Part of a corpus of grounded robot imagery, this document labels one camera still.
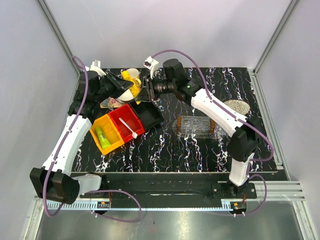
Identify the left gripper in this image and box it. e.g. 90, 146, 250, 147
95, 70, 134, 103

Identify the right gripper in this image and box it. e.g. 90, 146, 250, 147
135, 73, 176, 103

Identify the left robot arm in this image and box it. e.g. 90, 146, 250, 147
29, 65, 133, 204

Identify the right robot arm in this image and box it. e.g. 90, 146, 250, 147
136, 56, 260, 198

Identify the floral tray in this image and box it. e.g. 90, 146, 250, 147
100, 97, 122, 109

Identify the green toothpaste tube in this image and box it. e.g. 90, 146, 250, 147
95, 126, 111, 150

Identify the white bowl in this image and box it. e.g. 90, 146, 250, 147
116, 89, 135, 104

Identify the yellow mug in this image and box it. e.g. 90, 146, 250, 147
121, 68, 142, 97

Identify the black plastic bin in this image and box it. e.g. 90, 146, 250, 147
129, 100, 164, 132

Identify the red plastic bin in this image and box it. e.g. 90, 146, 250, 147
107, 104, 145, 144

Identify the yellow plastic bin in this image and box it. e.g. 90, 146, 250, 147
90, 114, 124, 155

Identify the clear acrylic rack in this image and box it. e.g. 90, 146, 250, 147
172, 115, 228, 139

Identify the speckled round coaster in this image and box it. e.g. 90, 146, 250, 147
224, 99, 251, 115

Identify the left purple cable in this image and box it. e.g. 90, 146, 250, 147
42, 55, 143, 223

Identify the purple cable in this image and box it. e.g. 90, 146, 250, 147
42, 55, 143, 223
151, 49, 275, 217

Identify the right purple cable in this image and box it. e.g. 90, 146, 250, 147
151, 49, 275, 217

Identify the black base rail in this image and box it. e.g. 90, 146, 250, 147
81, 172, 257, 209

